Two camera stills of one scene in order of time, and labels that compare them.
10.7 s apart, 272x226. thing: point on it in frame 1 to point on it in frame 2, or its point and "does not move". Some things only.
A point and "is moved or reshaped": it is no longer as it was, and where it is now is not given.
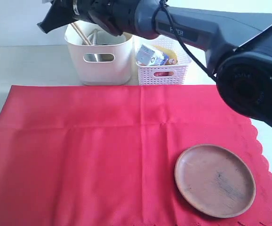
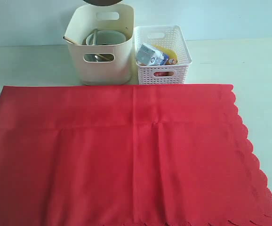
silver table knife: x=95 y=36 does not move
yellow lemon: x=172 y=59 does not move
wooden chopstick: x=79 y=33 to x=65 y=37
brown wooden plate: x=215 y=180 is moved or reshaped
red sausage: x=164 y=74 does not move
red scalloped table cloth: x=106 y=155 does not move
